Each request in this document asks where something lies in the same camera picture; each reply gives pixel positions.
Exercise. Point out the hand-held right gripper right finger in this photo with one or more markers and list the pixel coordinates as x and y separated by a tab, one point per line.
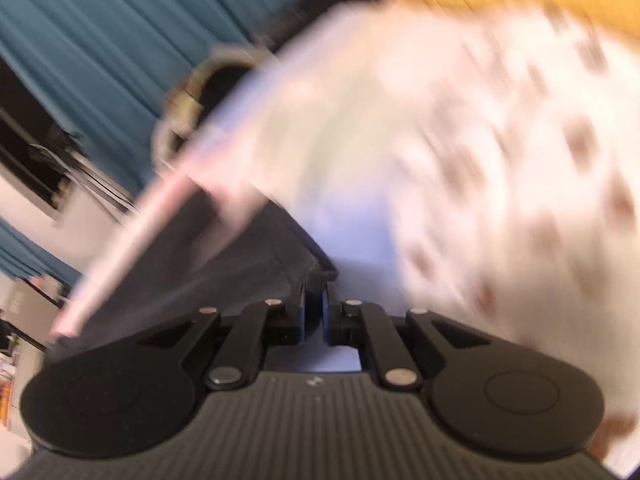
327	317

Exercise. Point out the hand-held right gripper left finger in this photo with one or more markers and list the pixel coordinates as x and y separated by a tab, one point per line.
300	315

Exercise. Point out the black pants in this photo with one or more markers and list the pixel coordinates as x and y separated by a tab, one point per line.
225	285

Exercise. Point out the white pink bed blanket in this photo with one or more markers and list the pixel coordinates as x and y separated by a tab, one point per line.
450	160

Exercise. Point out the narrow blue curtain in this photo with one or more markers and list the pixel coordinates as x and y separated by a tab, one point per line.
30	255

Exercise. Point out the dark window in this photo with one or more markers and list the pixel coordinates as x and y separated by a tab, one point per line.
30	150

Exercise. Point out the wide blue curtain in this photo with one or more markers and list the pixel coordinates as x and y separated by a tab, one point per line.
125	35

